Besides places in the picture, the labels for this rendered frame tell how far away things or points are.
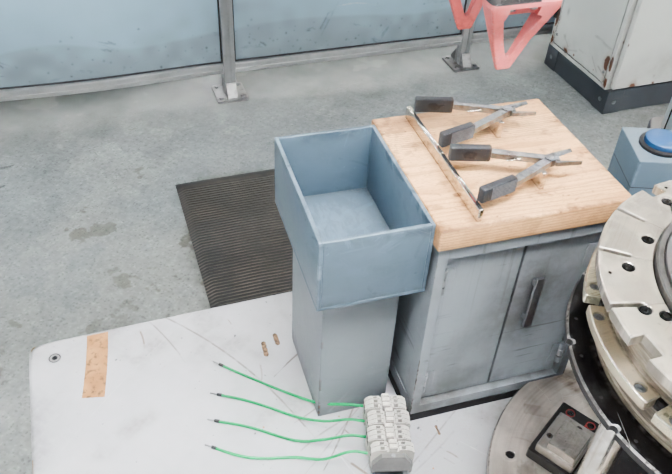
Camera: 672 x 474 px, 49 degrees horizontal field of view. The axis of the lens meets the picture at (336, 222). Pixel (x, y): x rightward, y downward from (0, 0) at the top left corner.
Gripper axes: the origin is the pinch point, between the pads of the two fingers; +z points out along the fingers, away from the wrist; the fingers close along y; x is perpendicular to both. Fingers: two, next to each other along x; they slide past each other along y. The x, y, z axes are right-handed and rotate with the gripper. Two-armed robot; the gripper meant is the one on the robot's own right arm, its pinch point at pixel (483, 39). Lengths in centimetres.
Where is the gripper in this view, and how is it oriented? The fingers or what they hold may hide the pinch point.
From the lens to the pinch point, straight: 73.8
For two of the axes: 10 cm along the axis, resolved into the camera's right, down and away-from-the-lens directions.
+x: 9.5, -1.7, 2.5
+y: 3.0, 6.3, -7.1
